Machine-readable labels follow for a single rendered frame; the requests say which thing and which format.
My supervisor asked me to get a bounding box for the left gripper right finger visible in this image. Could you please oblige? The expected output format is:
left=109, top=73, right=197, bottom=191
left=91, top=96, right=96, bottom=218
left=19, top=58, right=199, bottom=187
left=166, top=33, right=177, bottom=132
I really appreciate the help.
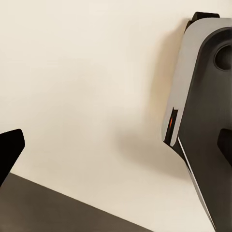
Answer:
left=217, top=128, right=232, bottom=166

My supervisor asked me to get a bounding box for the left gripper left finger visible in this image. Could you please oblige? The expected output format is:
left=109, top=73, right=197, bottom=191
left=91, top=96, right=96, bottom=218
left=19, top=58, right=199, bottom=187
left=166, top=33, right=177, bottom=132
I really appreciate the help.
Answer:
left=0, top=129, right=25, bottom=186

